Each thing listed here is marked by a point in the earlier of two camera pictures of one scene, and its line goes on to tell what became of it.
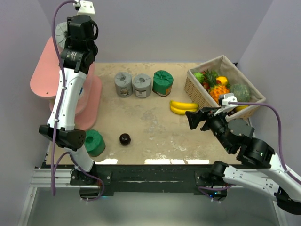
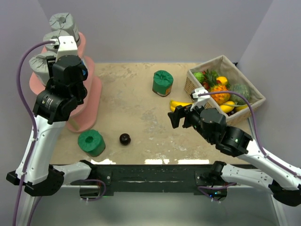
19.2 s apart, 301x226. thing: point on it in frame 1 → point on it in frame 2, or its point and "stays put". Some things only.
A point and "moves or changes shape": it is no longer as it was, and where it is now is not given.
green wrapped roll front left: (94, 142) stays put
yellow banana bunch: (180, 108) stays put
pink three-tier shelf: (45, 78) stays put
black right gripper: (204, 113) → (175, 116)
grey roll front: (59, 37) moves or changes shape
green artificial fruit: (200, 76) stays put
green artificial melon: (241, 92) stays put
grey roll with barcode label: (142, 84) → (55, 35)
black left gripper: (69, 35) → (53, 77)
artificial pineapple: (216, 88) stays put
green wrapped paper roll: (162, 81) stays put
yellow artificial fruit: (223, 80) stays put
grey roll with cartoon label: (123, 82) → (40, 67)
